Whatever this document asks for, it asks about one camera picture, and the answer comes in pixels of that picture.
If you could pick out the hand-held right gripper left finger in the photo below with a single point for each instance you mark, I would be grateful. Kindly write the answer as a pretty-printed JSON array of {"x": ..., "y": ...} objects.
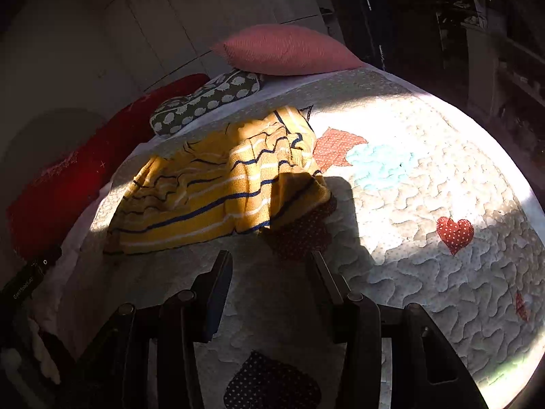
[{"x": 219, "y": 298}]

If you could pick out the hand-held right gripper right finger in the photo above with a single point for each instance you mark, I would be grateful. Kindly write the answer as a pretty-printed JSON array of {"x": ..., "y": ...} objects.
[{"x": 328, "y": 283}]

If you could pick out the yellow striped sweater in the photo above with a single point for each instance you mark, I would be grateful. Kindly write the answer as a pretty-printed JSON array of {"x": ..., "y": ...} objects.
[{"x": 213, "y": 187}]

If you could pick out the white bed sheet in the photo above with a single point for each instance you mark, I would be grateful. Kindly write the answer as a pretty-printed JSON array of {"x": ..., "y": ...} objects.
[{"x": 51, "y": 302}]

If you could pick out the white fuzzy cloth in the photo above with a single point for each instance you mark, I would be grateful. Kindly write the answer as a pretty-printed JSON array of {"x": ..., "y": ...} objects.
[{"x": 44, "y": 355}]

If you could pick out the red pillow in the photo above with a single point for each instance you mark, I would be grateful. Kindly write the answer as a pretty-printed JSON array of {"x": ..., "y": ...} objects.
[{"x": 64, "y": 191}]

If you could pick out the patchwork heart quilt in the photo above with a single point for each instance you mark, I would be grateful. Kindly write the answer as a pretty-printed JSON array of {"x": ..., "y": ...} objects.
[{"x": 425, "y": 187}]

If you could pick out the grey hedgehog print pillow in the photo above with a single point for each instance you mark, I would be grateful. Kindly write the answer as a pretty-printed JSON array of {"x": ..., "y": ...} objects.
[{"x": 200, "y": 102}]

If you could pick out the pink pillow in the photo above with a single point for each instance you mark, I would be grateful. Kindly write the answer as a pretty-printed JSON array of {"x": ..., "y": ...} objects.
[{"x": 289, "y": 49}]

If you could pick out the white wardrobe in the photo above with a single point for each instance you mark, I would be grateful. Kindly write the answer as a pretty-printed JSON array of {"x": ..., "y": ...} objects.
[{"x": 170, "y": 17}]

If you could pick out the cluttered shelf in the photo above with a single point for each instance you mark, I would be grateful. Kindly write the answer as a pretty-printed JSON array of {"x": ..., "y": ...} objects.
[{"x": 481, "y": 17}]

